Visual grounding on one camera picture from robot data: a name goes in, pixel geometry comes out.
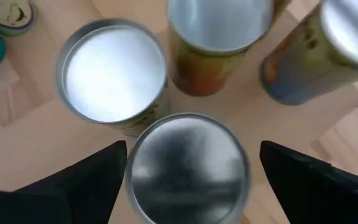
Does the tall orange red can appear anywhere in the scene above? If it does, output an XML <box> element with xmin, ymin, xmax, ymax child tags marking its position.
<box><xmin>166</xmin><ymin>0</ymin><xmax>276</xmax><ymax>97</ymax></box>

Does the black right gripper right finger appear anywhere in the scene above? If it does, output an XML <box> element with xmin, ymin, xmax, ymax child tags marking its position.
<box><xmin>259</xmin><ymin>140</ymin><xmax>358</xmax><ymax>224</ymax></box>

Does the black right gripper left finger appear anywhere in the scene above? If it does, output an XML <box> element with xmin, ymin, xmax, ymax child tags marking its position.
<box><xmin>0</xmin><ymin>139</ymin><xmax>128</xmax><ymax>224</ymax></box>

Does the tall yellow corn can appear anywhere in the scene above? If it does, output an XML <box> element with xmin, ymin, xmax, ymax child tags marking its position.
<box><xmin>259</xmin><ymin>0</ymin><xmax>358</xmax><ymax>106</ymax></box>

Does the tall tan label can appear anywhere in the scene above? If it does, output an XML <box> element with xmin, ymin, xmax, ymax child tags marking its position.
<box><xmin>124</xmin><ymin>112</ymin><xmax>251</xmax><ymax>224</ymax></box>

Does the tall peaches can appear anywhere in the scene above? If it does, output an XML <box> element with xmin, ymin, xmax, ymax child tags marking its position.
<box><xmin>55</xmin><ymin>17</ymin><xmax>171</xmax><ymax>138</ymax></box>

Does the tall rainbow striped can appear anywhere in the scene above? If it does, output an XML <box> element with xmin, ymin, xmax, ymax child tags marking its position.
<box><xmin>0</xmin><ymin>0</ymin><xmax>37</xmax><ymax>37</ymax></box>

